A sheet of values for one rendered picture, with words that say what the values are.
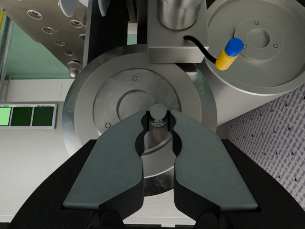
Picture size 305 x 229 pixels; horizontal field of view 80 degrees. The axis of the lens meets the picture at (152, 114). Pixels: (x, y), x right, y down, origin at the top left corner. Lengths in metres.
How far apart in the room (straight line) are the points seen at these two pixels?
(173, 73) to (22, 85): 3.66
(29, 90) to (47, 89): 0.31
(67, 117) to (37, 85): 3.45
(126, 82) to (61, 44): 0.38
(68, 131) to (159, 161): 0.09
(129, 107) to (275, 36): 0.16
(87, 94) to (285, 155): 0.24
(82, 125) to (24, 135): 0.45
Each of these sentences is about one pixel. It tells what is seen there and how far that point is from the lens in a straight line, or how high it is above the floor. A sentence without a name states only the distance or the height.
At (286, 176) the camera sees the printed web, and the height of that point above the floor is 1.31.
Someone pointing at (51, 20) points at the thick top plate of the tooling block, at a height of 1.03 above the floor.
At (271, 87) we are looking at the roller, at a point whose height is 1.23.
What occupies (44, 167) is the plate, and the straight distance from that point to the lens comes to 0.58.
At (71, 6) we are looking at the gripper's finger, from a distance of 0.26.
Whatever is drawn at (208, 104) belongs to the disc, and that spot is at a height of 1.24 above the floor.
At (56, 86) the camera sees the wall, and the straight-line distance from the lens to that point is 3.47.
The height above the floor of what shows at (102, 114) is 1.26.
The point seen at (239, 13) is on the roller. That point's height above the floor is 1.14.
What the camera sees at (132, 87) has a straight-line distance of 0.16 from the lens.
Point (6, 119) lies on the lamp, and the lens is 0.65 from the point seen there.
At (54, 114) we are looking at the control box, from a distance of 0.58.
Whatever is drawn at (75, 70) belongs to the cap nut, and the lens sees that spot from 0.58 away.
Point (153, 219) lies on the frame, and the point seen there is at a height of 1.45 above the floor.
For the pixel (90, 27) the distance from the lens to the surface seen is 0.24.
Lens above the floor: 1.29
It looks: 12 degrees down
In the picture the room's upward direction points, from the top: 180 degrees counter-clockwise
